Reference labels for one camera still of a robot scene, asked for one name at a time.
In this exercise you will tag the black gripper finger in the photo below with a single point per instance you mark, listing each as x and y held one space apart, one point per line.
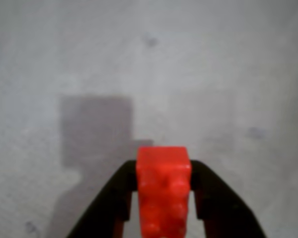
106 205
221 205

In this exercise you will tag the red lego block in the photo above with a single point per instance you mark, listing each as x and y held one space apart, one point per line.
164 188

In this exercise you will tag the brown cardboard sheet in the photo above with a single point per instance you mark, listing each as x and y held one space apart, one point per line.
149 74

